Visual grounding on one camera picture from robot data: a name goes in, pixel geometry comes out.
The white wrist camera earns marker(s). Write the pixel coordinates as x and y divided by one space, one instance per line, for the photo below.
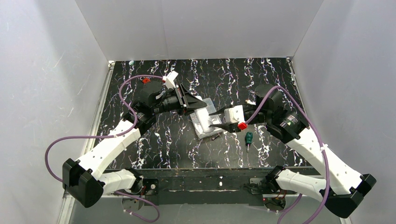
236 115
169 80

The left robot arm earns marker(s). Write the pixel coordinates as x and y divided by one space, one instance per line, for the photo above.
85 178

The white plastic faucet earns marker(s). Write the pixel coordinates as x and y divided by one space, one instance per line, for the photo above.
249 102

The white remote control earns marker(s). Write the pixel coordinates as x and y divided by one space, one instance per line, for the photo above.
204 120

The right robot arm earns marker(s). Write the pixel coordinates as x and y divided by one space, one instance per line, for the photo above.
340 188

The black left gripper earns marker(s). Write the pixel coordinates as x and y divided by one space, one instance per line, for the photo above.
182 100

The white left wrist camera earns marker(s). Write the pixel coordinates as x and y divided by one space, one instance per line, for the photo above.
169 80

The green handled screwdriver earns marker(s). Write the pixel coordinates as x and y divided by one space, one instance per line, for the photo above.
248 140

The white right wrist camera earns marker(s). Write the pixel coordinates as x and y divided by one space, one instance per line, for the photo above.
236 115

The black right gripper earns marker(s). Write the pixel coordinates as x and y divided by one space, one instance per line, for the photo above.
249 110

